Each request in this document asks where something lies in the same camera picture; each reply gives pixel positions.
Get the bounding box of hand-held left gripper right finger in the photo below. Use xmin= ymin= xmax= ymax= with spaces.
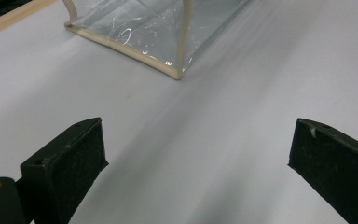
xmin=287 ymin=117 xmax=358 ymax=224

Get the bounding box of wooden table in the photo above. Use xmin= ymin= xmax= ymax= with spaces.
xmin=0 ymin=0 xmax=57 ymax=41

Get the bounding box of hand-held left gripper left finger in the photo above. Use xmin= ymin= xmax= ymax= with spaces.
xmin=20 ymin=117 xmax=110 ymax=224

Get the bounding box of clear plastic bag beige trim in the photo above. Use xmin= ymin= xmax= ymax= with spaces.
xmin=62 ymin=0 xmax=253 ymax=81

